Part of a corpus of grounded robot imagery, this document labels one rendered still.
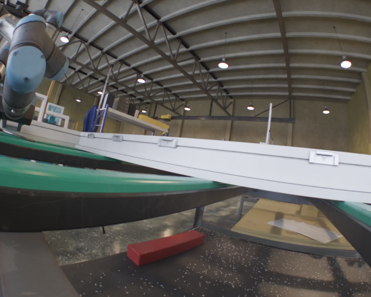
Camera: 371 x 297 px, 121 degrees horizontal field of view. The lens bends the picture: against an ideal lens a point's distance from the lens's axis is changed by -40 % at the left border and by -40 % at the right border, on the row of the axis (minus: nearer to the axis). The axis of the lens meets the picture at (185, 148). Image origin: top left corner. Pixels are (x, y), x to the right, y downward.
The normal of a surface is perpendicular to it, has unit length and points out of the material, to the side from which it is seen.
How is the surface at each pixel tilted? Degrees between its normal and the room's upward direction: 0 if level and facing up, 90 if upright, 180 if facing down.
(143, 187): 90
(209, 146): 90
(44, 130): 90
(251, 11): 180
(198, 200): 90
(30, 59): 75
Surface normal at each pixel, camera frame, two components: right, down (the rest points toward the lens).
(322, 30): -0.17, 0.98
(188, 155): -0.55, -0.16
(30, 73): 0.84, -0.19
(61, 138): 0.82, 0.09
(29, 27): 0.70, -0.22
